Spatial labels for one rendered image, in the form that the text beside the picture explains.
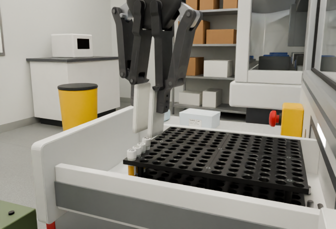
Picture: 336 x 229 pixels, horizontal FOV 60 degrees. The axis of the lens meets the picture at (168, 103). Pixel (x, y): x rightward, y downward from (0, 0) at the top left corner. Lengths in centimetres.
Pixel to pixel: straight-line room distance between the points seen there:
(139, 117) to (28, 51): 397
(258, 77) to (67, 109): 226
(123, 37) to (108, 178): 19
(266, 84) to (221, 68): 309
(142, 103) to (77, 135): 11
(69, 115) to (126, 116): 257
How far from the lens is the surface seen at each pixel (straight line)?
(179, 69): 37
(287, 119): 72
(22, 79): 430
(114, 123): 52
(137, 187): 35
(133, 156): 39
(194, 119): 104
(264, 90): 122
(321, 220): 26
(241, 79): 122
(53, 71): 401
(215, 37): 437
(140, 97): 41
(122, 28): 41
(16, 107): 427
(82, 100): 305
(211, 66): 432
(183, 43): 36
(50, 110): 416
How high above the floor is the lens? 105
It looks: 11 degrees down
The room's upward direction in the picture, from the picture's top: straight up
